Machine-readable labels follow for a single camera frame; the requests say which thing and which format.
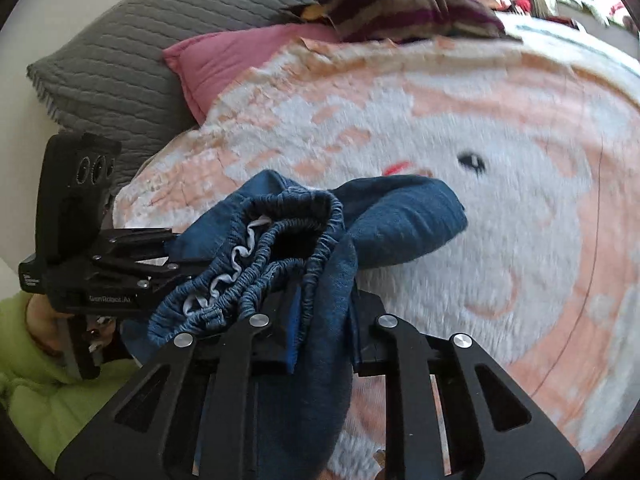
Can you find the person's left forearm green sleeve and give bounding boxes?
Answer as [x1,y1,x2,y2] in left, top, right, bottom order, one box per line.
[0,292,76,388]

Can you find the purple striped cloth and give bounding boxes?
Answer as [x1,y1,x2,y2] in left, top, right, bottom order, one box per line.
[280,0,521,43]

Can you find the person's left hand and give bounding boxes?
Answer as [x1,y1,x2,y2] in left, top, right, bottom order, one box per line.
[25,297,68,358]

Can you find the blue pants with lace trim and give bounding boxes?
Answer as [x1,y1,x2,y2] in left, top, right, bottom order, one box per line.
[120,170,468,480]

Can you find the grey quilted pillow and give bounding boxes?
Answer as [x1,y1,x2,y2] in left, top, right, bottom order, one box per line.
[26,0,426,166]

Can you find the pink pillow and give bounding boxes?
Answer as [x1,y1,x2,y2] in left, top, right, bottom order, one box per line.
[162,25,341,126]

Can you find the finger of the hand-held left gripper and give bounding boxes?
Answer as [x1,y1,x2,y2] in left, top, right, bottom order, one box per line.
[92,227,177,262]
[92,255,211,292]

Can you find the pale bed sheet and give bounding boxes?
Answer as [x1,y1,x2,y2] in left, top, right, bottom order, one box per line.
[500,12,640,78]

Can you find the black yellow cloth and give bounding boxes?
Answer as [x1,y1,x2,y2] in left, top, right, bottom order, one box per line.
[280,2,337,27]

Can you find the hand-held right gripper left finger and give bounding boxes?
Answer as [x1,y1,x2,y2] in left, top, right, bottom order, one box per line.
[55,312,291,480]

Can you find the peach printed blanket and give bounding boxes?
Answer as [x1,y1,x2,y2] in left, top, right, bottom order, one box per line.
[112,35,640,480]

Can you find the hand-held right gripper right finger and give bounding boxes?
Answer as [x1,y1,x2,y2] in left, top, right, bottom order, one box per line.
[352,290,586,480]

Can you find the clutter on windowsill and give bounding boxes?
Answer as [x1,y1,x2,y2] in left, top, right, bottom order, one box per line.
[550,0,630,28]

